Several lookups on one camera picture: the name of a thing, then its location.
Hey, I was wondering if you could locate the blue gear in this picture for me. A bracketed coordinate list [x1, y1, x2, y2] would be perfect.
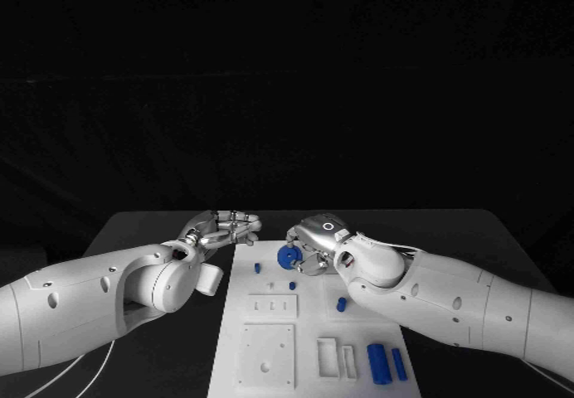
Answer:
[277, 245, 305, 270]

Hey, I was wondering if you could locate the white task board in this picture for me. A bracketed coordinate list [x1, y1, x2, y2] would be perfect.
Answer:
[207, 240, 425, 398]

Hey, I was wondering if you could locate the thick blue cylinder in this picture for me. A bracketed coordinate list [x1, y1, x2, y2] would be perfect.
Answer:
[367, 343, 394, 386]

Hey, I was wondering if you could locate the thin blue cylinder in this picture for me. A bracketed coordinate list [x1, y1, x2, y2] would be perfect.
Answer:
[390, 347, 410, 382]

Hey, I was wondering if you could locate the white cable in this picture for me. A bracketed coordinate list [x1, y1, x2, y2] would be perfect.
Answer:
[523, 359, 574, 393]
[25, 354, 87, 398]
[74, 339, 117, 398]

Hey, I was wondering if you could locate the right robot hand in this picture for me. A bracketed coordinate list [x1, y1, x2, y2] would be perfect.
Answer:
[285, 212, 354, 277]

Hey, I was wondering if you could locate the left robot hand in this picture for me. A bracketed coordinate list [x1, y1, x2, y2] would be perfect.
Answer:
[177, 210, 263, 251]

